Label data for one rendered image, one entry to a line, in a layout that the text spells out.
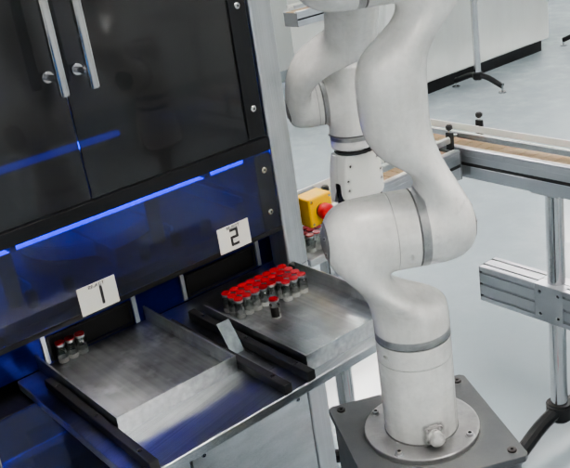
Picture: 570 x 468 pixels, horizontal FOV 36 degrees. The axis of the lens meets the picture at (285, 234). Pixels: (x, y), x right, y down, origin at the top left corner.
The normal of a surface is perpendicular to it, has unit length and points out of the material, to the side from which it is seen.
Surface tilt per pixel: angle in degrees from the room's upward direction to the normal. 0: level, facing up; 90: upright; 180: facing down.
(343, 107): 91
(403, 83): 95
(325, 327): 0
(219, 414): 0
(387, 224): 56
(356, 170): 90
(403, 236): 76
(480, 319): 0
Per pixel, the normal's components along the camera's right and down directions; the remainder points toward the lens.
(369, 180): 0.65, 0.27
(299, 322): -0.14, -0.91
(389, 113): -0.18, 0.48
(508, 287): -0.76, 0.35
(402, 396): -0.49, 0.40
